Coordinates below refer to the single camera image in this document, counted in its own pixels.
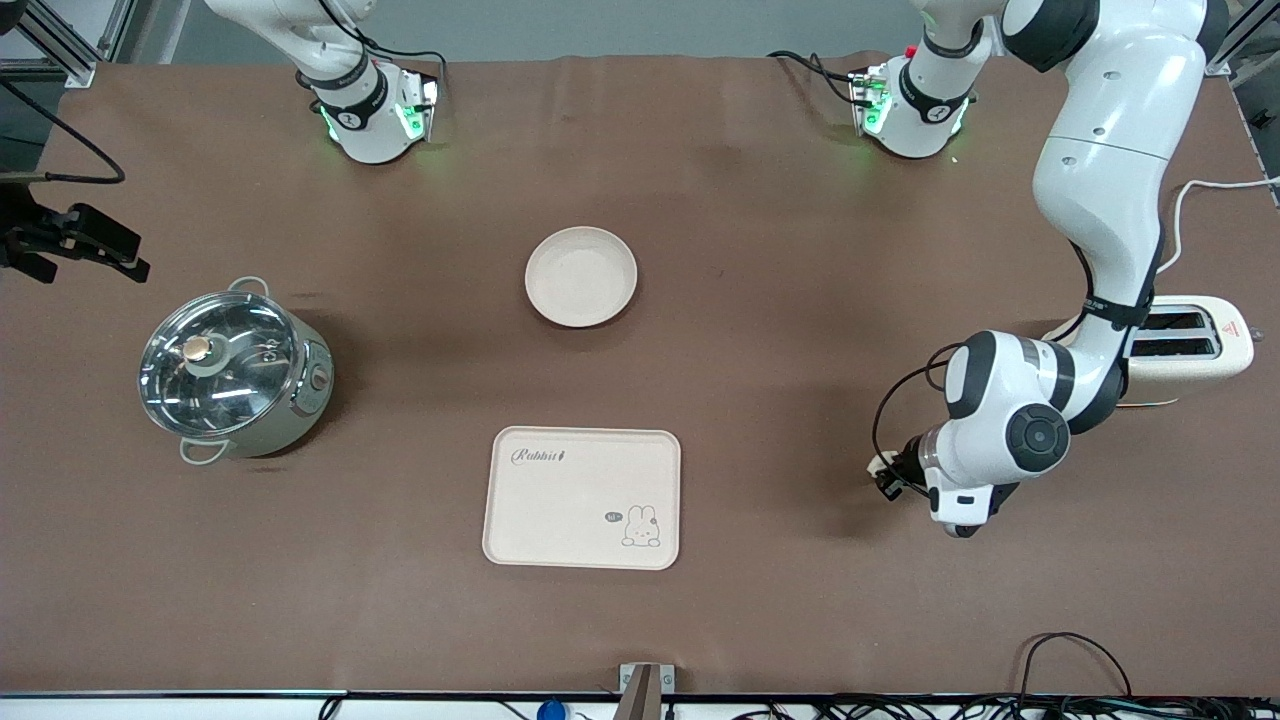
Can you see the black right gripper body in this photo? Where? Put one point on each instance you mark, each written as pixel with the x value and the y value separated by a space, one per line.
pixel 22 238

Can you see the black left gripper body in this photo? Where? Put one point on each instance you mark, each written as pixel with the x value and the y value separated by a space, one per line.
pixel 907 463

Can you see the round cream plate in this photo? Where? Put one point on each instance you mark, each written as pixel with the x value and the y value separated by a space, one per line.
pixel 580 275

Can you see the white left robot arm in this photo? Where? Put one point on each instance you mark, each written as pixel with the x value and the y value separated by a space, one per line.
pixel 1100 150

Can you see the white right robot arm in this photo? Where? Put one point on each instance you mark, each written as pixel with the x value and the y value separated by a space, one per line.
pixel 360 110

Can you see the glass pot lid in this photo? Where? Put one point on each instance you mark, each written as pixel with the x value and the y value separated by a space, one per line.
pixel 225 370

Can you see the brown table mat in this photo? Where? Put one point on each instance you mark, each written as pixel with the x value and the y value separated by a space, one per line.
pixel 800 300

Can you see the pale green electric pot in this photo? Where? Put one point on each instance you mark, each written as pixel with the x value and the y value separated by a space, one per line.
pixel 300 400

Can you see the cream two-slot toaster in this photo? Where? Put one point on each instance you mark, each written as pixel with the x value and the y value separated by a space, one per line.
pixel 1190 375

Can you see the cream rabbit print tray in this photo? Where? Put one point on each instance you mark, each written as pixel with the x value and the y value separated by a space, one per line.
pixel 570 510

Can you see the blue round cap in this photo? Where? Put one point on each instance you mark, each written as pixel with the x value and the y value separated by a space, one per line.
pixel 551 711

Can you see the aluminium frame profile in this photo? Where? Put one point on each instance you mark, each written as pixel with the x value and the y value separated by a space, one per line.
pixel 1235 45
pixel 60 55

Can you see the grey metal bracket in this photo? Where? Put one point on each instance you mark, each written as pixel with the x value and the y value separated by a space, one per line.
pixel 645 690

